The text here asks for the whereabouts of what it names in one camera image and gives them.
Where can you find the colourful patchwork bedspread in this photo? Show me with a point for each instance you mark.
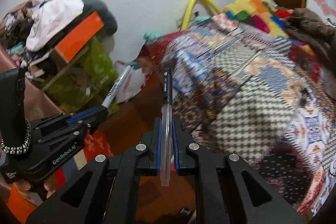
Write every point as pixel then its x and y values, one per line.
pixel 235 91

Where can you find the black silver Sharpie marker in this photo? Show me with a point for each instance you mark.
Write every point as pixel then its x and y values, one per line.
pixel 116 86

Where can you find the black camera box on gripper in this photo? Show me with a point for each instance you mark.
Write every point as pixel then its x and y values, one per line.
pixel 13 123

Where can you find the multicolour blocks blanket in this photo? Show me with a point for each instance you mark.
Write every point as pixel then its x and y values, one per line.
pixel 268 17

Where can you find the white cloth on pile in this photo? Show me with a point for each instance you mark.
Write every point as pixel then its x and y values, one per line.
pixel 50 19

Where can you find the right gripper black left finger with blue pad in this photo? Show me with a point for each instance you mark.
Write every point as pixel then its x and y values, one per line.
pixel 149 163

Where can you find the dark grey cushion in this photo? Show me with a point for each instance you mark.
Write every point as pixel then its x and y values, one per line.
pixel 110 23

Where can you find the white plastic bag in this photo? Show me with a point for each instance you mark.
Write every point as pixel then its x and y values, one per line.
pixel 134 82

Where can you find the brown puffy jacket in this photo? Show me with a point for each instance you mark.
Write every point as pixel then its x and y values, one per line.
pixel 306 26

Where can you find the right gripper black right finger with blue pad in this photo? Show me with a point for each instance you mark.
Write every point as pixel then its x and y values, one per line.
pixel 184 164

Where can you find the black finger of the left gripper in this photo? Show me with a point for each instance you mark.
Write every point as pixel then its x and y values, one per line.
pixel 91 118

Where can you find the green patterned bag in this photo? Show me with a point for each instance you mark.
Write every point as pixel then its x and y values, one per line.
pixel 84 82

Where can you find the orange box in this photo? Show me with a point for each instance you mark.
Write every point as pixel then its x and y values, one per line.
pixel 73 42

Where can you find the clear black ballpoint pen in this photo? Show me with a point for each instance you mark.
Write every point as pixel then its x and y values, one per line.
pixel 166 138

